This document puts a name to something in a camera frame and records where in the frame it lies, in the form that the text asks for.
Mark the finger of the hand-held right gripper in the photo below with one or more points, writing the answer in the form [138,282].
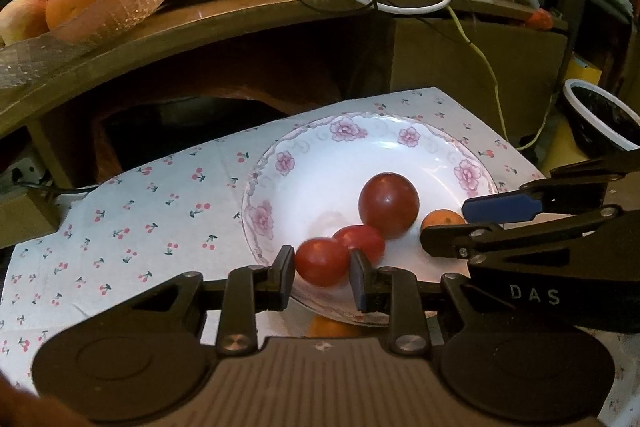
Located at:
[450,241]
[500,208]

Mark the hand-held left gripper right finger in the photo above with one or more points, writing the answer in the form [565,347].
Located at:
[361,279]

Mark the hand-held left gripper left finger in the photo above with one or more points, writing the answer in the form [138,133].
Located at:
[284,278]

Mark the small tangerine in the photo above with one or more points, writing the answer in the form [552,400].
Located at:
[442,220]
[330,328]
[540,20]

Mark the small red tomato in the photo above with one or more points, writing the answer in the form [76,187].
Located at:
[362,241]
[322,263]

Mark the white floral plate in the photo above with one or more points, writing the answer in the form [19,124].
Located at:
[320,177]

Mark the white bowl with black inside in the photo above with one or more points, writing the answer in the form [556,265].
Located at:
[607,119]

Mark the cherry print cloth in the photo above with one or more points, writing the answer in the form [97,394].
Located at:
[150,227]

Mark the curved wooden table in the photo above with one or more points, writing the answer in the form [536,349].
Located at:
[240,32]

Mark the white power strip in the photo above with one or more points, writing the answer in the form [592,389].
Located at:
[20,169]

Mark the clear glass fruit bowl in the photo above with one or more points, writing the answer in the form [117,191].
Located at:
[110,14]

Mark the pale yellow apple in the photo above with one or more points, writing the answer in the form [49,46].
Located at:
[22,19]

